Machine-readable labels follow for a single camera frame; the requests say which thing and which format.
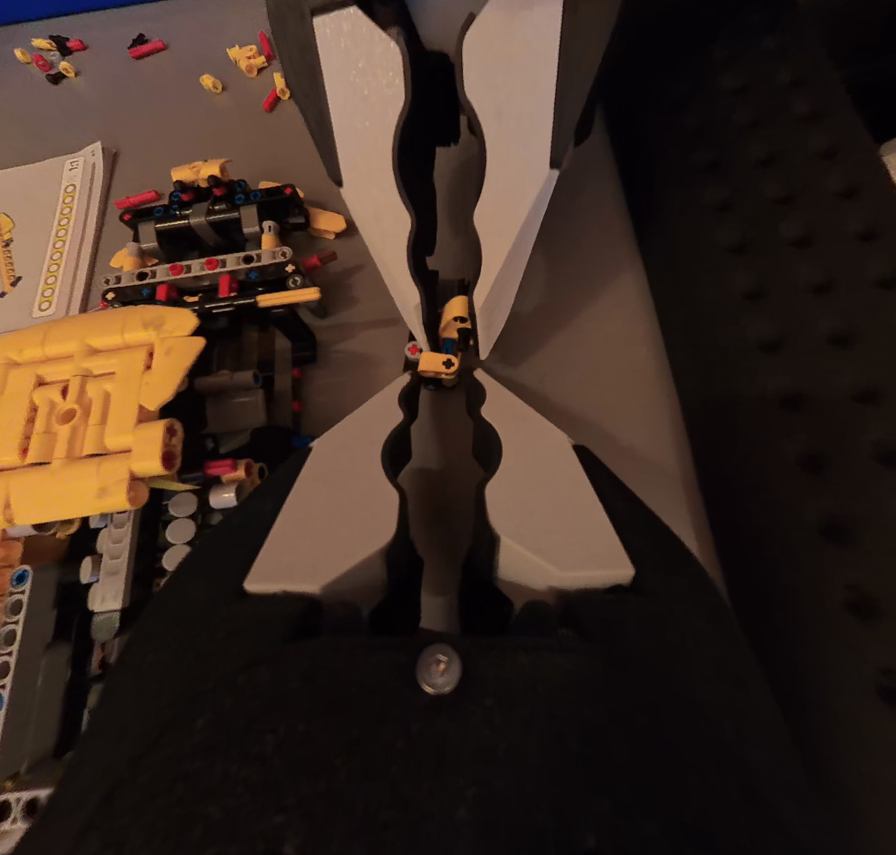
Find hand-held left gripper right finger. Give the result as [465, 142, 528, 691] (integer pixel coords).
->
[458, 367, 636, 614]

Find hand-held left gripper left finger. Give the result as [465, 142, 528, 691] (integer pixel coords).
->
[244, 372, 422, 614]

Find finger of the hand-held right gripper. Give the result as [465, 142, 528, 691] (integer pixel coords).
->
[458, 0, 568, 362]
[313, 7, 434, 345]

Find small yellow connector assembly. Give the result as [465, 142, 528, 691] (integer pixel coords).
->
[406, 294, 471, 386]

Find partly built yellow toy car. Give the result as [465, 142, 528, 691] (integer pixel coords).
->
[0, 157, 345, 831]

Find scattered small connector pieces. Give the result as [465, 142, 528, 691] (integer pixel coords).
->
[14, 29, 292, 114]

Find black dotted pad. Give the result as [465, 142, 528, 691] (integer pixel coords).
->
[605, 0, 896, 855]

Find grey instruction booklet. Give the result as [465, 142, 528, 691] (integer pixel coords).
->
[0, 141, 116, 334]

